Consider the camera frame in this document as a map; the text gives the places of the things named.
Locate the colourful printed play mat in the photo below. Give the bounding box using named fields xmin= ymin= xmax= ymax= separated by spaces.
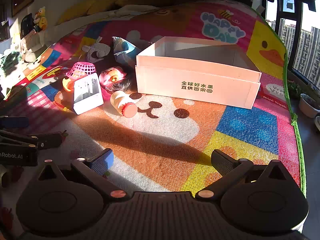
xmin=0 ymin=0 xmax=307 ymax=198

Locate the green cloth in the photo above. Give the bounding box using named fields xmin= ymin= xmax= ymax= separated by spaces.
xmin=0 ymin=51 xmax=21 ymax=67

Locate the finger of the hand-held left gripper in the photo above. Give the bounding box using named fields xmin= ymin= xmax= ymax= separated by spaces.
xmin=0 ymin=129 xmax=66 ymax=151
xmin=0 ymin=116 xmax=30 ymax=129

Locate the small white drink bottle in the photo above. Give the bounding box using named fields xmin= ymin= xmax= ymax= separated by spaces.
xmin=110 ymin=91 xmax=138 ymax=118

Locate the clear plastic wrapper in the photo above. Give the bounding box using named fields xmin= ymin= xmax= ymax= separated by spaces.
xmin=105 ymin=78 xmax=132 ymax=95

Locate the dark paper bag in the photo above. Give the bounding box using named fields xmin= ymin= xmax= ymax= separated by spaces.
xmin=20 ymin=13 xmax=35 ymax=37

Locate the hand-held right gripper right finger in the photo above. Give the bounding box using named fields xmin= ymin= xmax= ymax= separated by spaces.
xmin=195 ymin=149 xmax=288 ymax=202

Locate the yellow plastic toy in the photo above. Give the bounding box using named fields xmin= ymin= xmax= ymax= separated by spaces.
xmin=62 ymin=76 xmax=75 ymax=92

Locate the white cardboard box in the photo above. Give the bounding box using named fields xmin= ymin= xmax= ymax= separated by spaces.
xmin=135 ymin=36 xmax=262 ymax=110

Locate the pink plastic basket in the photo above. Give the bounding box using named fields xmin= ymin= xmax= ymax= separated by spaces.
xmin=66 ymin=62 xmax=97 ymax=79

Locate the pink cartoon toy ball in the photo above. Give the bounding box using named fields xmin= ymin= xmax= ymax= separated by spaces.
xmin=99 ymin=66 xmax=125 ymax=87

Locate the white plastic case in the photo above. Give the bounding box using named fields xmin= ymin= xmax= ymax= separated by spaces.
xmin=73 ymin=73 xmax=104 ymax=115

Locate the yellow plush toy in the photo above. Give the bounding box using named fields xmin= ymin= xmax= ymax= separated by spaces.
xmin=33 ymin=6 xmax=48 ymax=33

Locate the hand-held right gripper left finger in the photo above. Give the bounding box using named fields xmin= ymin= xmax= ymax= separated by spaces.
xmin=32 ymin=148 xmax=131 ymax=202

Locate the white plant pot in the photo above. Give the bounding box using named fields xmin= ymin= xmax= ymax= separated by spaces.
xmin=298 ymin=94 xmax=320 ymax=118

